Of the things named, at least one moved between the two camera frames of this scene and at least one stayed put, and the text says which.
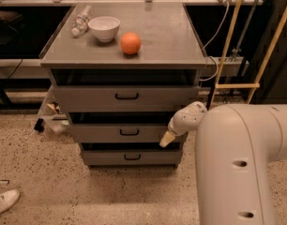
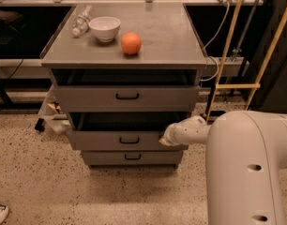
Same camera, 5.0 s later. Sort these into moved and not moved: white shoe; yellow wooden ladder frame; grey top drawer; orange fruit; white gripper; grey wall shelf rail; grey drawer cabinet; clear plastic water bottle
Moved: white shoe; white gripper
Not moved: clear plastic water bottle; grey wall shelf rail; grey top drawer; orange fruit; yellow wooden ladder frame; grey drawer cabinet
